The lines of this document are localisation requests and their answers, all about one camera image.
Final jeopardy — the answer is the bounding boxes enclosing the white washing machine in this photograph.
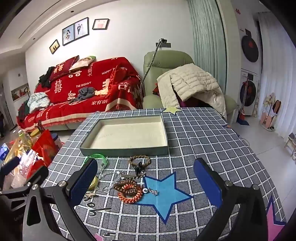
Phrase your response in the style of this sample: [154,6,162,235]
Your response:
[238,68,259,116]

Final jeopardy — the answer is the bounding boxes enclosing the beige hair clip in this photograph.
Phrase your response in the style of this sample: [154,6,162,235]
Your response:
[83,190,97,201]

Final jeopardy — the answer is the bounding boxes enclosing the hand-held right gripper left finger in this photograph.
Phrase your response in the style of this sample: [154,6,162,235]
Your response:
[22,158,99,241]

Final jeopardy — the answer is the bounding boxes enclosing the framed couple photo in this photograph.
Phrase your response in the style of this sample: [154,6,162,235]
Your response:
[74,17,89,39]

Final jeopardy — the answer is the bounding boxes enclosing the yellow-green bottle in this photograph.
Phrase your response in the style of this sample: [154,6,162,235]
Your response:
[18,129,32,149]

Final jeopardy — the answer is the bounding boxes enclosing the small tilted picture frame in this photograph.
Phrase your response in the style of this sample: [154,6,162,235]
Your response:
[49,39,60,55]

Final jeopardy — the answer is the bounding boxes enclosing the orange spiral hair tie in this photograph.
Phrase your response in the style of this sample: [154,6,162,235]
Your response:
[118,185,143,204]

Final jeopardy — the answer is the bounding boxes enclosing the light blue white clothes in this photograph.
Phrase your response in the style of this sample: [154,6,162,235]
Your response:
[27,92,52,114]

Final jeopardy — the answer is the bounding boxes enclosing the white dryer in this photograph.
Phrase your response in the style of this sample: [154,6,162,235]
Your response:
[238,27,260,70]

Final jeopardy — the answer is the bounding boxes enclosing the red gift bags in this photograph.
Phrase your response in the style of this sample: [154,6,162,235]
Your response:
[0,139,44,188]

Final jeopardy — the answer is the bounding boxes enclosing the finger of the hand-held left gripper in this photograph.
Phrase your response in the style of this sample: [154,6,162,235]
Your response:
[0,159,21,179]
[0,166,49,197]

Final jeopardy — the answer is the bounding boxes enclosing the green translucent bracelet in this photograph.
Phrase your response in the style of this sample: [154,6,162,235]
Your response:
[87,153,109,168]

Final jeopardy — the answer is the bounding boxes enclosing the clear crystal bead chain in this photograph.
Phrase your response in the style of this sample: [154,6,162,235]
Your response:
[96,160,146,193]

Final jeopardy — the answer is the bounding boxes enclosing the red printed sofa blanket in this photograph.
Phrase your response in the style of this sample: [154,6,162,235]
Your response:
[17,57,145,132]

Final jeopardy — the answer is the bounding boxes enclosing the small stool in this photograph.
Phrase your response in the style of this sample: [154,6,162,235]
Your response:
[284,133,296,160]

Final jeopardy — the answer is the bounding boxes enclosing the white sheer curtain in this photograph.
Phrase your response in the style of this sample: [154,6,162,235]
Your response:
[258,11,296,139]

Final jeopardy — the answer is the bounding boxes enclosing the cream puffer jacket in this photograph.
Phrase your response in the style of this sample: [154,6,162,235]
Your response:
[157,63,227,118]

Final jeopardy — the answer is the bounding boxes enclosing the red broom with dustpan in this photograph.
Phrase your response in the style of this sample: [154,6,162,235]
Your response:
[236,79,250,126]

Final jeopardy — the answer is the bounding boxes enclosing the grey cloth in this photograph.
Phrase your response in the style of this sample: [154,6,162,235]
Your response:
[77,87,96,101]

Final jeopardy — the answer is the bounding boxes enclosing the brown spiral hair tie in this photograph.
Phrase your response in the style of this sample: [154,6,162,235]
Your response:
[113,179,140,192]

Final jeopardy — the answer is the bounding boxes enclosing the red satin cushion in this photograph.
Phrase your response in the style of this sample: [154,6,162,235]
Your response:
[102,66,130,93]

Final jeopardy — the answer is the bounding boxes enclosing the slipper rack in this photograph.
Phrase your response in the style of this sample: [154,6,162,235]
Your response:
[260,93,281,131]

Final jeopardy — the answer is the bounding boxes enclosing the framed red white picture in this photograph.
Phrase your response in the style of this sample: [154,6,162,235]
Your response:
[92,19,110,30]

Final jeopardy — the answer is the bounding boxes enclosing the grey checked tablecloth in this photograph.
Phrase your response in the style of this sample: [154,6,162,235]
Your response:
[47,107,287,241]

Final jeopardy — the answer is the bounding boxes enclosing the green armchair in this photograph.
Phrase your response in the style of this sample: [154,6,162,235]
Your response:
[142,50,237,124]

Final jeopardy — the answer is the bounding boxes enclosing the braided brown rope bracelet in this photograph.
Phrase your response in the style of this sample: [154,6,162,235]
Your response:
[128,155,151,175]

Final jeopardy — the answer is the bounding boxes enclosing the pale green curtain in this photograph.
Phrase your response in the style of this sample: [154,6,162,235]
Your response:
[187,0,227,98]

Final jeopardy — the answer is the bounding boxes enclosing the red embroidered pillow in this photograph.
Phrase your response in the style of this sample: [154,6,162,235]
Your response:
[49,55,79,81]

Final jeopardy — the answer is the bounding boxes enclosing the purple cloth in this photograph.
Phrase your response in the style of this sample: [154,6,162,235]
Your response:
[177,93,199,108]

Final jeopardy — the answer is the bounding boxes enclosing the grey-green shallow tray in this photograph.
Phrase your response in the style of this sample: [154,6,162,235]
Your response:
[80,115,169,157]

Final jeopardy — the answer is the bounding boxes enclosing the gooseneck phone holder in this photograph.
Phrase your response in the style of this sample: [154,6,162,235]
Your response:
[139,38,167,109]

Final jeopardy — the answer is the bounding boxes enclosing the silver eye charm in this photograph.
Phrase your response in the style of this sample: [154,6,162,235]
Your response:
[142,187,159,196]

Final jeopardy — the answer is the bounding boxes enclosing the framed portrait photo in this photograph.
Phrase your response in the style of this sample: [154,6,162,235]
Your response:
[62,23,75,46]

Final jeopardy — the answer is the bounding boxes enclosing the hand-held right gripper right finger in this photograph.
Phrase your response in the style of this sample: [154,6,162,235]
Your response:
[193,158,270,241]

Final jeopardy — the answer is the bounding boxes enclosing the blue lidded container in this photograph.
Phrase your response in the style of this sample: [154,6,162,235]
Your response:
[52,134,64,149]

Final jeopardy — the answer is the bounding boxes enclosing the red gift bag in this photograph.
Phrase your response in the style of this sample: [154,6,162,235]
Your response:
[32,130,59,167]

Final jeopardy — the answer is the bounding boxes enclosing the black clothes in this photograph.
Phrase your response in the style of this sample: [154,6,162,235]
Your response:
[38,67,56,88]

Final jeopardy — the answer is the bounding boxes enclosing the photo printed pillow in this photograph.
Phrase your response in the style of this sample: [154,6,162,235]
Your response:
[69,56,96,71]

